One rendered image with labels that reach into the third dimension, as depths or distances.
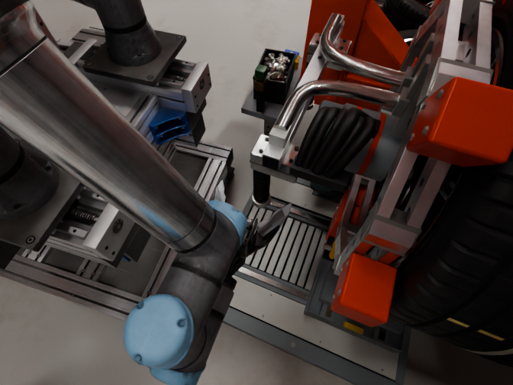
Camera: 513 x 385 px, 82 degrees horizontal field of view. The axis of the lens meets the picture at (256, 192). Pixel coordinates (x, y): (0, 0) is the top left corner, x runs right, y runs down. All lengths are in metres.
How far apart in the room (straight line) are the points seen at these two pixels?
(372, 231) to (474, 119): 0.19
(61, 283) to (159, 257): 0.36
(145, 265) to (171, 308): 0.91
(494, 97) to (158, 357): 0.43
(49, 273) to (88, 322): 0.28
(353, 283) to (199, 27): 2.44
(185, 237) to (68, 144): 0.16
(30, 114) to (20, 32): 0.06
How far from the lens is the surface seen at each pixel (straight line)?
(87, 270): 1.34
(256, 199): 0.67
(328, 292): 1.19
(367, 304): 0.51
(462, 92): 0.37
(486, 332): 0.55
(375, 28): 1.08
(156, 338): 0.37
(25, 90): 0.28
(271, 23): 2.73
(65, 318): 1.59
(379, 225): 0.45
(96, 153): 0.29
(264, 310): 1.29
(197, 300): 0.39
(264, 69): 1.15
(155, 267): 1.26
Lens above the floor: 1.36
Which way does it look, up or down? 60 degrees down
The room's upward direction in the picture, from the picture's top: straight up
